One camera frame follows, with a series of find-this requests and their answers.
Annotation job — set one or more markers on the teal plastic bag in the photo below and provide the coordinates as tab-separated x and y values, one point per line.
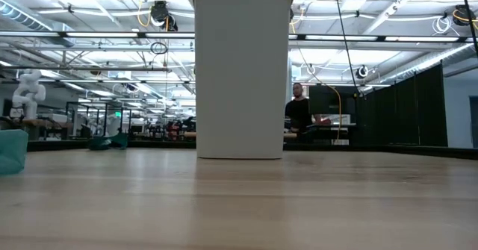
13	153

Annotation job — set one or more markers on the person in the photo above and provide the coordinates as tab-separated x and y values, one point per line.
298	112

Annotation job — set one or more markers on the black slanted pole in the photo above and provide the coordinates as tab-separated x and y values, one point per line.
469	22

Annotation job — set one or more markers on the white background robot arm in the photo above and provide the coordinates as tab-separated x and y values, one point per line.
28	93

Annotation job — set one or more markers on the small crumpled teal bag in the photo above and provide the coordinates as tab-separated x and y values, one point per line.
108	142

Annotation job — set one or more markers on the background wooden workbench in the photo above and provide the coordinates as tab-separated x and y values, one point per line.
45	125

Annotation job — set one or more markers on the black monitor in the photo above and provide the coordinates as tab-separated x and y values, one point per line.
332	100

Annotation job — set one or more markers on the black partition panels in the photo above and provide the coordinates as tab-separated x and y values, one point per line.
407	108

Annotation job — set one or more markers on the white trash bin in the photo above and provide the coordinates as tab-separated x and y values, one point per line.
242	74

